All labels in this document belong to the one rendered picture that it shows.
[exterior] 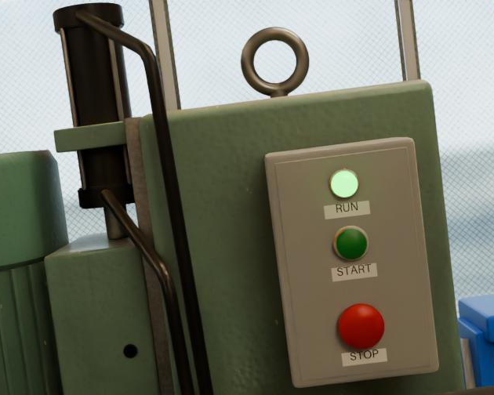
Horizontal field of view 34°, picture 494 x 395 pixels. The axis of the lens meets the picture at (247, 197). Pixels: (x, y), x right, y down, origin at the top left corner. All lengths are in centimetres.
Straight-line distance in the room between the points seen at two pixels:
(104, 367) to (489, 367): 86
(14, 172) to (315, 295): 27
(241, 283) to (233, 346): 5
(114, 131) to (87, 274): 12
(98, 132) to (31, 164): 6
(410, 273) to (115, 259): 24
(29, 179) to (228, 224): 18
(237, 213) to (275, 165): 8
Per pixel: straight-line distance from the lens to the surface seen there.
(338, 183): 53
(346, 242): 53
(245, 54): 70
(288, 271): 54
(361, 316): 54
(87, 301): 66
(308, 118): 59
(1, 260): 67
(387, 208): 54
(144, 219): 64
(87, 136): 68
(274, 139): 59
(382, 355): 56
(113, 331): 66
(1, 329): 68
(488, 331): 137
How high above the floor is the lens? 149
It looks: 4 degrees down
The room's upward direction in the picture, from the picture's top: 7 degrees counter-clockwise
